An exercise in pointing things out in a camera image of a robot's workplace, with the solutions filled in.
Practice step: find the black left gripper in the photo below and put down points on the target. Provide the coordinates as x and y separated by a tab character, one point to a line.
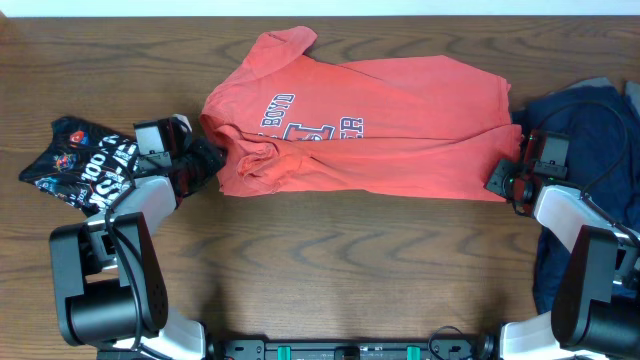
213	159

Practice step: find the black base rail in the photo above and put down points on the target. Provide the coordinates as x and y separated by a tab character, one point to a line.
447	347

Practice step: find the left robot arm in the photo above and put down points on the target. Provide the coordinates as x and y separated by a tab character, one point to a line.
108	286

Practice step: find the red soccer t-shirt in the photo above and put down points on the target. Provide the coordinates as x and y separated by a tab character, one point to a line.
428	127

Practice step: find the black printed folded t-shirt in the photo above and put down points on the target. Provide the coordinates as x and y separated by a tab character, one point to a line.
86	165

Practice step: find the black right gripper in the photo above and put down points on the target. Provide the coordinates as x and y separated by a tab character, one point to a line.
494	181

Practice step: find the navy blue t-shirt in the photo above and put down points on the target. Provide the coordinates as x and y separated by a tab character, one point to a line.
603	126

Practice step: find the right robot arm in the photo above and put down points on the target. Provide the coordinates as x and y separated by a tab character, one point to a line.
586	321

